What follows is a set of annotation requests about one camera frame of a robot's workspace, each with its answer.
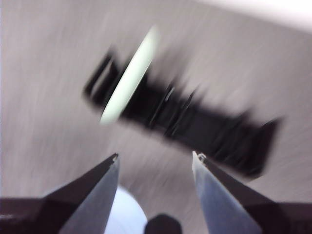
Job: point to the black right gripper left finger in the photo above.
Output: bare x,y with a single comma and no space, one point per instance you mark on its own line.
73,209

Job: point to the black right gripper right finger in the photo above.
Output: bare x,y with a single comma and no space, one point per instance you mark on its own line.
234,207

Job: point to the blue round plate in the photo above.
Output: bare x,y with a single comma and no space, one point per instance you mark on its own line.
126,214

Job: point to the pale green round plate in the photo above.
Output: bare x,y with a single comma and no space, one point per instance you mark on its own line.
131,78

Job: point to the black plastic plate rack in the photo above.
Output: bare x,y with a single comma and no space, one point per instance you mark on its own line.
207,126

